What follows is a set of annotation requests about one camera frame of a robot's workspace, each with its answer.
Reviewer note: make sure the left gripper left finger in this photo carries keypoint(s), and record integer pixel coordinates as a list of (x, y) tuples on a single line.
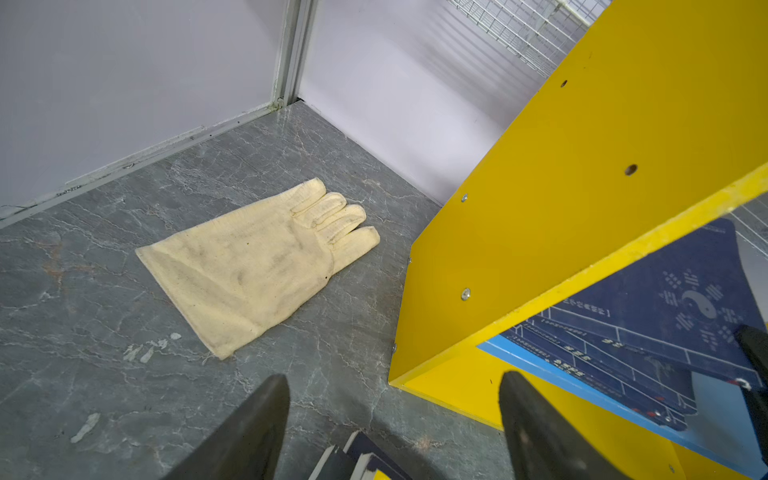
[(248, 443)]

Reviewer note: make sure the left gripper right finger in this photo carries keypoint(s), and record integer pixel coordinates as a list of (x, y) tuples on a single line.
[(542, 444)]

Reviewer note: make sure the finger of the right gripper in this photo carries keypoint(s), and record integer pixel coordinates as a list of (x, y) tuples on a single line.
[(753, 342)]

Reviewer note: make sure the navy book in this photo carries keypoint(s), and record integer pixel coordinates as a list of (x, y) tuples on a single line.
[(681, 304), (654, 389)]

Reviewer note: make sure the dark book under yellow book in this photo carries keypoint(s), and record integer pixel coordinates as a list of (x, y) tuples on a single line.
[(359, 459)]

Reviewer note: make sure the beige cloth glove on table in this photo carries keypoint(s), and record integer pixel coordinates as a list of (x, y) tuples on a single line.
[(238, 275)]

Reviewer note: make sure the yellow wooden bookshelf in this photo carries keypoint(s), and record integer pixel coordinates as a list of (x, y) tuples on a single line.
[(654, 123)]

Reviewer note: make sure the white wire wall basket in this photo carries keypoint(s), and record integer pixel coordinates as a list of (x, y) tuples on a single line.
[(540, 33)]

